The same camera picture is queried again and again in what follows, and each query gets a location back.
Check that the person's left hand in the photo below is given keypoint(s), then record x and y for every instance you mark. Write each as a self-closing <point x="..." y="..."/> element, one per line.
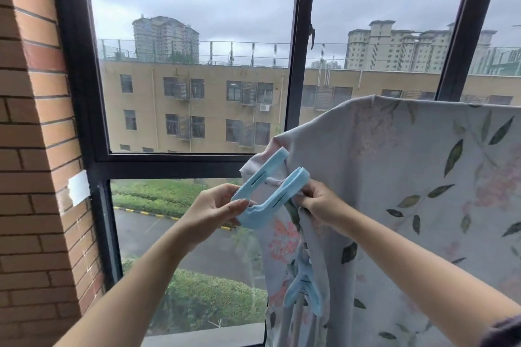
<point x="203" y="216"/>

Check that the person's right hand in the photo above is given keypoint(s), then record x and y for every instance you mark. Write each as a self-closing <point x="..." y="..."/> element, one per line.
<point x="325" y="206"/>

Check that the light blue clothes peg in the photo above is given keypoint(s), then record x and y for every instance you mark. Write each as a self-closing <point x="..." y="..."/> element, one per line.
<point x="256" y="218"/>
<point x="305" y="277"/>

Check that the floral light blue bedsheet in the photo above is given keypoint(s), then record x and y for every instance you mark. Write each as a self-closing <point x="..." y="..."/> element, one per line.
<point x="386" y="176"/>

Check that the person's left forearm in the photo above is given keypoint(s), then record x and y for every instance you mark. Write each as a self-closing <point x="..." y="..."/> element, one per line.
<point x="122" y="302"/>

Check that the person's right forearm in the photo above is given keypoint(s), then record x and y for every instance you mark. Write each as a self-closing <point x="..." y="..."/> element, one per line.
<point x="427" y="273"/>

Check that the person's dark right sleeve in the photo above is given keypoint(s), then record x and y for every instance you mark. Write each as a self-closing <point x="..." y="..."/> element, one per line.
<point x="504" y="334"/>

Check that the long beige building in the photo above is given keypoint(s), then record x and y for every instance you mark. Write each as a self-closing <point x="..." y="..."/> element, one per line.
<point x="215" y="74"/>

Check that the white tall apartment buildings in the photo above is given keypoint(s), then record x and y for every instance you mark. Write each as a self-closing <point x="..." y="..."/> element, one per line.
<point x="390" y="50"/>

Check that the grey tall apartment block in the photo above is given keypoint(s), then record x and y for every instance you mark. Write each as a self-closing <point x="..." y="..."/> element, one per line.
<point x="163" y="39"/>

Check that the white paper sheet on wall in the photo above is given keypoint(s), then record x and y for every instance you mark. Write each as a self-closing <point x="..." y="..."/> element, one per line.
<point x="79" y="188"/>

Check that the black metal window frame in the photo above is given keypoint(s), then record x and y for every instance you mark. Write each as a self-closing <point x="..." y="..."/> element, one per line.
<point x="81" y="74"/>

